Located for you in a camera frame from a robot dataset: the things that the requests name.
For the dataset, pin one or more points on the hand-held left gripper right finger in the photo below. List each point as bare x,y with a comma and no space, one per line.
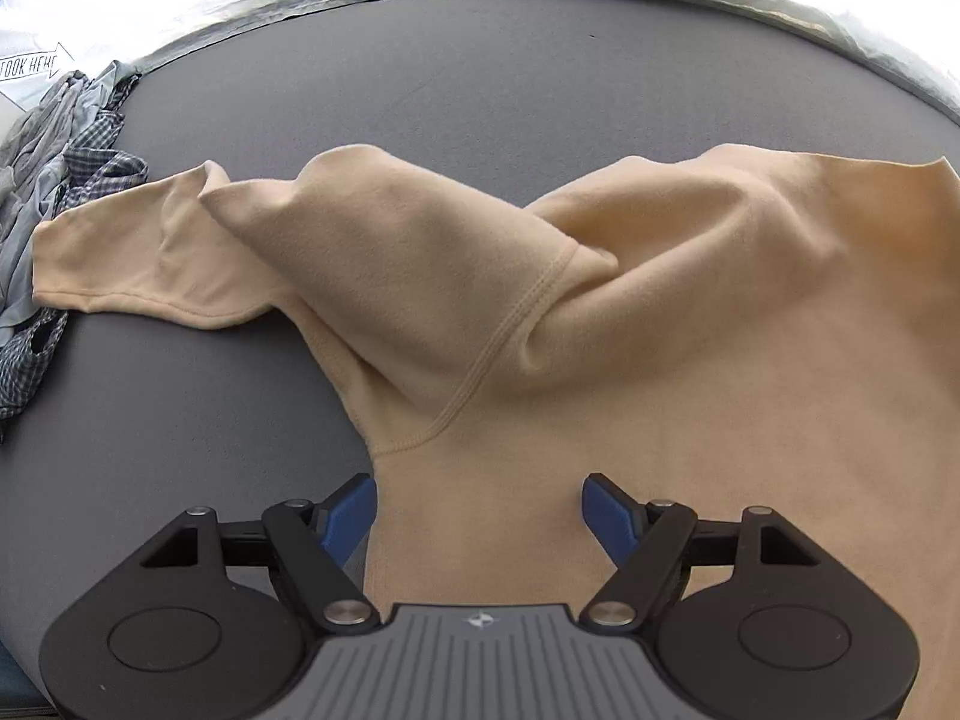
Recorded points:
604,516

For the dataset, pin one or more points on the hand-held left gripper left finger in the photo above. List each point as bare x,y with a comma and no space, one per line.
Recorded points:
349,522

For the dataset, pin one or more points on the beige sweatshirt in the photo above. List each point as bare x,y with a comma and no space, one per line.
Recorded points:
675,315

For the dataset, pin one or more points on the pile of grey checked clothes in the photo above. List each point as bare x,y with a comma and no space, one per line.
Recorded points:
45,135

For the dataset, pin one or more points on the checked shirt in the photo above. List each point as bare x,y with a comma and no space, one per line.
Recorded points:
97,165

